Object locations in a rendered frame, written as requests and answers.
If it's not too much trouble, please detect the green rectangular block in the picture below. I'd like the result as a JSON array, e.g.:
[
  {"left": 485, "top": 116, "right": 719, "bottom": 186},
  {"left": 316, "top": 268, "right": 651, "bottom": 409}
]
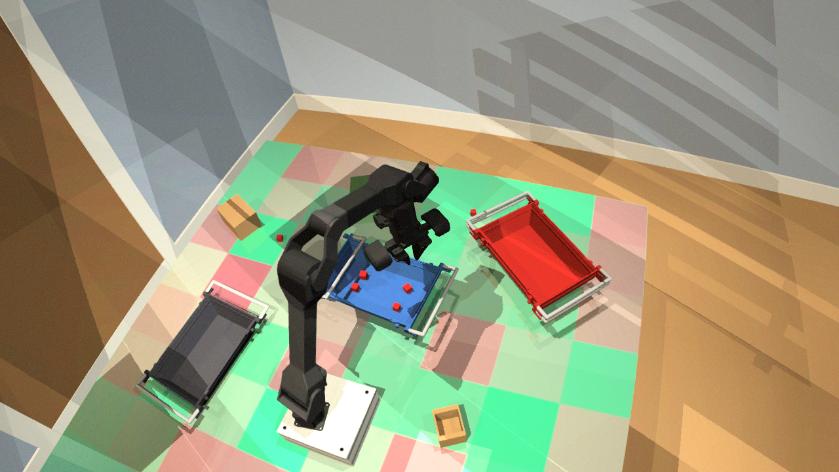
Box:
[{"left": 349, "top": 175, "right": 378, "bottom": 213}]

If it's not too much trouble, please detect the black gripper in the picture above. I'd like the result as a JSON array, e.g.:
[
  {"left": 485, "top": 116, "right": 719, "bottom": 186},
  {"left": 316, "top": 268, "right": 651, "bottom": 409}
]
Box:
[{"left": 363, "top": 208, "right": 450, "bottom": 271}]

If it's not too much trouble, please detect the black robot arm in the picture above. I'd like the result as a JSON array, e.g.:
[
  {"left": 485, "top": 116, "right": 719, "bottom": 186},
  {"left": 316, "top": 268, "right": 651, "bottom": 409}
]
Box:
[{"left": 277, "top": 161, "right": 439, "bottom": 431}]

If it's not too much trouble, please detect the orange rectangular block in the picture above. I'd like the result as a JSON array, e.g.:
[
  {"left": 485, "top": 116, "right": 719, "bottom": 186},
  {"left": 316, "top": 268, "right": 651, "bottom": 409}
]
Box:
[{"left": 217, "top": 194, "right": 262, "bottom": 241}]

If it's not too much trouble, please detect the orange open-top tray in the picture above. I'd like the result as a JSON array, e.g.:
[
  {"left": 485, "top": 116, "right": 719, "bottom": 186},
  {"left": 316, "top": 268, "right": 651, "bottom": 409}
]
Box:
[{"left": 432, "top": 404, "right": 466, "bottom": 448}]

